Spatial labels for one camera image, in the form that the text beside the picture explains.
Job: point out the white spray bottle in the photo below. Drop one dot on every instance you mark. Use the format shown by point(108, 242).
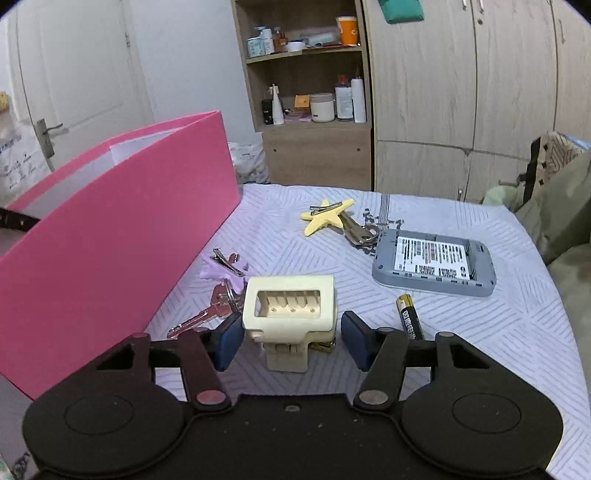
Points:
point(277, 110)

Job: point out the cream plastic device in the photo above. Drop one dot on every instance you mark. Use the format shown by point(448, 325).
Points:
point(288, 325)

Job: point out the teal pouch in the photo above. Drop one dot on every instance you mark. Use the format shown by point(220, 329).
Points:
point(399, 11)

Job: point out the orange paper cup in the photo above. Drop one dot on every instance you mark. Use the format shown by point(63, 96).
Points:
point(347, 31)

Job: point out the black and gold battery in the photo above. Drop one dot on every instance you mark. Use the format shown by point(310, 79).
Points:
point(408, 316)

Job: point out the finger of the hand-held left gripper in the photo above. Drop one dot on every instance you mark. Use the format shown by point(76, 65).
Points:
point(18, 219)

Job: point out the pink cardboard box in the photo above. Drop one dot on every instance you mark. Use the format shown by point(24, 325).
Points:
point(115, 254)

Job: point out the small orange box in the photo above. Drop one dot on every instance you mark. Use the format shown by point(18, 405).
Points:
point(302, 102)

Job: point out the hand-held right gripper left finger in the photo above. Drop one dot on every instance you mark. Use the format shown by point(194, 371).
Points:
point(228, 342)

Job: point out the purple star hair clip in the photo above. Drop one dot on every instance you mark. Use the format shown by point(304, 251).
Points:
point(217, 272)

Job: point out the white printed plastic bag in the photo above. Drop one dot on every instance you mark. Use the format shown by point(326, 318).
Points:
point(21, 161)

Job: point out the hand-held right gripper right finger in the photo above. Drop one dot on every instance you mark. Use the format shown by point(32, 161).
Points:
point(356, 342)

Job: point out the grey router back cover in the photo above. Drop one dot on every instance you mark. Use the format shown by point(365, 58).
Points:
point(429, 256)

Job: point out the small black bottle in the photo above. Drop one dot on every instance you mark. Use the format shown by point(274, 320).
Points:
point(267, 113)

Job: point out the patterned tote bag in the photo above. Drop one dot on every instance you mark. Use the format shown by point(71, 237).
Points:
point(556, 154)

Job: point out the olive puffer jacket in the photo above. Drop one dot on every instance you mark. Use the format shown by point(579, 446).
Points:
point(563, 221)

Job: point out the white tape roll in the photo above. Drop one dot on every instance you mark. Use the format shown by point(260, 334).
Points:
point(295, 45)

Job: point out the white bottle with dark cap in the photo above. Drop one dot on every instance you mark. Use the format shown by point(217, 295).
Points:
point(343, 101)

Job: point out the yellow star hair clip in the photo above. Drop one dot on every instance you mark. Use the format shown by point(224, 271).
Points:
point(318, 221)

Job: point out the blue and white boxes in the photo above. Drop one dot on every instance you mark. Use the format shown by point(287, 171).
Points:
point(259, 44)

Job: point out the wooden shelf unit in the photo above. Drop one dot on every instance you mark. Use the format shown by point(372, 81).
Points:
point(318, 152)

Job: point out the white striped tablecloth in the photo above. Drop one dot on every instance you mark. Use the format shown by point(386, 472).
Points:
point(485, 332)

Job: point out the silver keys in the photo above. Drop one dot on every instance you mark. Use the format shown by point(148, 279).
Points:
point(217, 308)

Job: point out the white door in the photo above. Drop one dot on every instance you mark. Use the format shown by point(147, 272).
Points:
point(83, 69)

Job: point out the brown glass bottle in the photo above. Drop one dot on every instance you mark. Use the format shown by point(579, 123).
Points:
point(278, 41)

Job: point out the white parcel bags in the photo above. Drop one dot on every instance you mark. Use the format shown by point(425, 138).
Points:
point(249, 166)

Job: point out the white jar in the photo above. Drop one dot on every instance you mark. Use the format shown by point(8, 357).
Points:
point(322, 108)

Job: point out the light wood wardrobe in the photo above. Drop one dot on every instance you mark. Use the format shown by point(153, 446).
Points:
point(438, 92)

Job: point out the tall white bottle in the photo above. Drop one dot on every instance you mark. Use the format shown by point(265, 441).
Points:
point(359, 104)

